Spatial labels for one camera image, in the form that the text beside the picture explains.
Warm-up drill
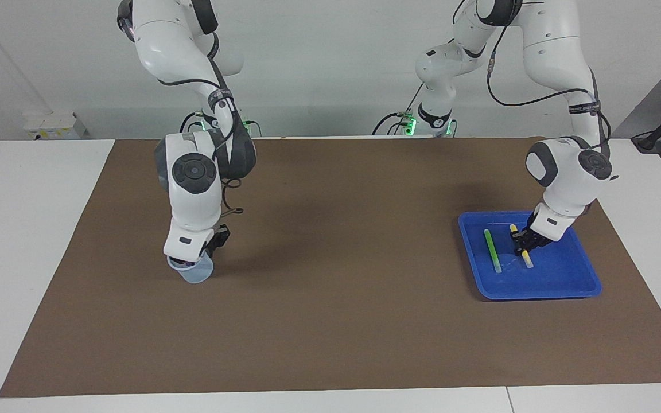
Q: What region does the yellow pen white cap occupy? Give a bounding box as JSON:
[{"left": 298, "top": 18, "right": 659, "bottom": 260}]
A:
[{"left": 509, "top": 224, "right": 535, "bottom": 268}]

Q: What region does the green pen white cap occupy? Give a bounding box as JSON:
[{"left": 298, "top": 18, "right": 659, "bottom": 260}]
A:
[{"left": 483, "top": 229, "right": 503, "bottom": 274}]

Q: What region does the blue plastic tray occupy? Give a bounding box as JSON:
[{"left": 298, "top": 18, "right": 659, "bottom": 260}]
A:
[{"left": 458, "top": 211, "right": 602, "bottom": 301}]

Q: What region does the clear plastic cup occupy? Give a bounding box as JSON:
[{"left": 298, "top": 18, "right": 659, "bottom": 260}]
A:
[{"left": 167, "top": 255, "right": 215, "bottom": 284}]

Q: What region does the brown table mat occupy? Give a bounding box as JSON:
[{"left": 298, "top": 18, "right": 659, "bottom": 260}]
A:
[{"left": 0, "top": 137, "right": 661, "bottom": 398}]

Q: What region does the black base cable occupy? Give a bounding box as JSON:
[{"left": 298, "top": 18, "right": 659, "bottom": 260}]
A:
[
  {"left": 372, "top": 86, "right": 426, "bottom": 136},
  {"left": 179, "top": 112, "right": 203, "bottom": 138}
]

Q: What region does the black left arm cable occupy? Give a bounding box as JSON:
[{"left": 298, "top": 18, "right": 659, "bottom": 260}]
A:
[{"left": 483, "top": 0, "right": 613, "bottom": 150}]

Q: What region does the white wall box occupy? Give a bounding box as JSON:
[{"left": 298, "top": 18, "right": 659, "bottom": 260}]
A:
[{"left": 24, "top": 112, "right": 89, "bottom": 140}]

